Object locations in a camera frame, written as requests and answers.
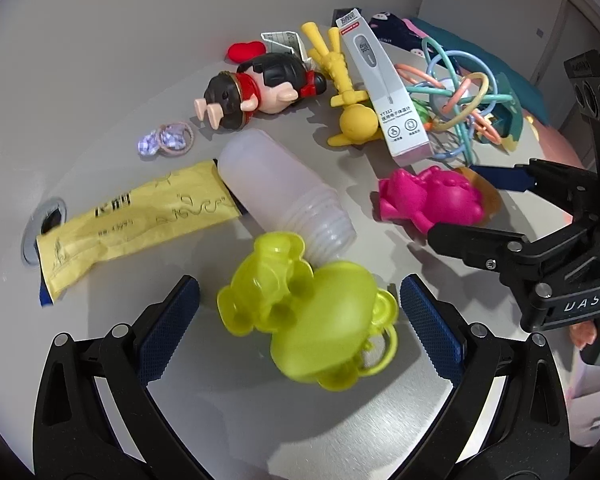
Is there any white thermometer box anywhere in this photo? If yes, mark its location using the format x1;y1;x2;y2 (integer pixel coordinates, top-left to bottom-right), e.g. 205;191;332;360
337;9;432;166

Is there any translucent plastic bottle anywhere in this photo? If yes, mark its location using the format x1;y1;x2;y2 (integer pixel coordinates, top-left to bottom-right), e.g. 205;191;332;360
218;129;356;266

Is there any small folded paper leaflet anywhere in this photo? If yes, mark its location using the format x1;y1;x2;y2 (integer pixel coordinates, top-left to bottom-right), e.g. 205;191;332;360
260;30;310;63

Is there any navy patterned blanket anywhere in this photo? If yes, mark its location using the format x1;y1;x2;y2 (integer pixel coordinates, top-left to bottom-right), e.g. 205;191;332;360
368;12;463;55

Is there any cartoon boy doll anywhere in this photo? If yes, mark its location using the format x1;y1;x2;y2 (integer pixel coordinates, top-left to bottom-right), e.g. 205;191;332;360
194;53;327;130

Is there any yellow-green translucent toy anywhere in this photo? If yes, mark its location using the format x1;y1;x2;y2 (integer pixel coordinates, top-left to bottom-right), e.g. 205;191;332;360
216;232;399;391

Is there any purple bow hair tie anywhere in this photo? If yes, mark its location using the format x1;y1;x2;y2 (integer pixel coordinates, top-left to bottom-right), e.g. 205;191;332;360
136;120;196;158

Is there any teal pillow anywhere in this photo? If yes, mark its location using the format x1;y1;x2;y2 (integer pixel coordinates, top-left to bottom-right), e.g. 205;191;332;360
404;18;550;126

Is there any magenta plastic toy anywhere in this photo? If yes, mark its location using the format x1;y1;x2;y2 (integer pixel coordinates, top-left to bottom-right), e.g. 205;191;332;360
378;166;486;235

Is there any yellow paper packet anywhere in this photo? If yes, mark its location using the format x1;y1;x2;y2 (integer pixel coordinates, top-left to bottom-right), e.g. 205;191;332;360
35;160;242;307

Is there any person's right hand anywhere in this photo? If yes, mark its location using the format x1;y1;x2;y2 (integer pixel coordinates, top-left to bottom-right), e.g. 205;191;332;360
569;320;597;350

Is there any pink blanket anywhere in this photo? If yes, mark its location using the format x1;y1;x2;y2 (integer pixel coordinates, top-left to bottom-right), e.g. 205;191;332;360
522;110;583;169

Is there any silver cable grommet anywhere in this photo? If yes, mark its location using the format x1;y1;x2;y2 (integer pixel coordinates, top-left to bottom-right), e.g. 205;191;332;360
20;197;67;266

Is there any colourful loop rattle toy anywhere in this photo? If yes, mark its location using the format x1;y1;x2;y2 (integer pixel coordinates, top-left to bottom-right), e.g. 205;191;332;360
394;36;524;165

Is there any red heart plush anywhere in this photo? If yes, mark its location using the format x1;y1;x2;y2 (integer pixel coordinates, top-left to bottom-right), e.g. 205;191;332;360
226;40;266;65

